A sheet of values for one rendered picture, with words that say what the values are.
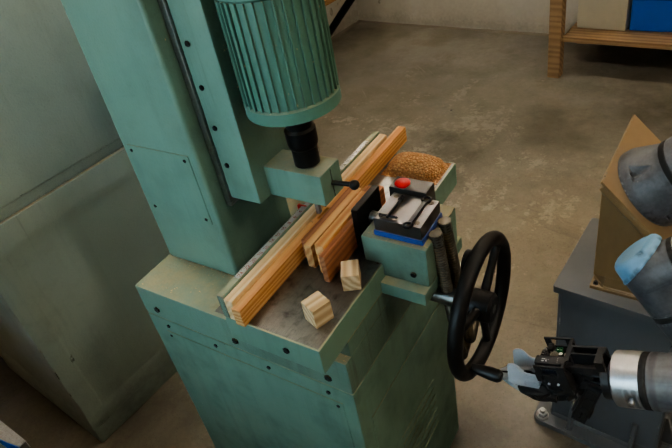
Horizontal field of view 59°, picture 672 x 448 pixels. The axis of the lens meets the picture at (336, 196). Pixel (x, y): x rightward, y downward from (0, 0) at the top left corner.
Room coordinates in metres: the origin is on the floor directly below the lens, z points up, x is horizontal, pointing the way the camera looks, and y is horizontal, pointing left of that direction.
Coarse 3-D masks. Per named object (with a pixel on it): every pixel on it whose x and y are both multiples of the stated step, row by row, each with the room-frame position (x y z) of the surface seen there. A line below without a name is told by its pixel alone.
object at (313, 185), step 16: (272, 160) 1.03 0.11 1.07; (288, 160) 1.02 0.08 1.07; (320, 160) 0.99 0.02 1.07; (336, 160) 0.98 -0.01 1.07; (272, 176) 1.00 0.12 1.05; (288, 176) 0.98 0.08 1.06; (304, 176) 0.95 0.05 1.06; (320, 176) 0.94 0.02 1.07; (336, 176) 0.97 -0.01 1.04; (272, 192) 1.01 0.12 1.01; (288, 192) 0.99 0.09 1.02; (304, 192) 0.96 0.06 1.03; (320, 192) 0.94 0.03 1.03; (336, 192) 0.96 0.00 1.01
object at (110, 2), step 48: (96, 0) 1.08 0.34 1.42; (144, 0) 1.02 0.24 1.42; (96, 48) 1.12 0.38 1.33; (144, 48) 1.03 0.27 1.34; (144, 96) 1.06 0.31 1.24; (144, 144) 1.10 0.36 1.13; (192, 144) 1.02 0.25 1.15; (144, 192) 1.14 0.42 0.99; (192, 192) 1.04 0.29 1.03; (192, 240) 1.08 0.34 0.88; (240, 240) 1.05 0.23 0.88
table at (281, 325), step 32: (448, 192) 1.10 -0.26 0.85; (352, 256) 0.89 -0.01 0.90; (288, 288) 0.84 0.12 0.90; (320, 288) 0.82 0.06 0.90; (384, 288) 0.83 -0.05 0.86; (416, 288) 0.80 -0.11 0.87; (256, 320) 0.77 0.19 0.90; (288, 320) 0.76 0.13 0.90; (352, 320) 0.75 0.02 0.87; (288, 352) 0.71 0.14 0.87; (320, 352) 0.67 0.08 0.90
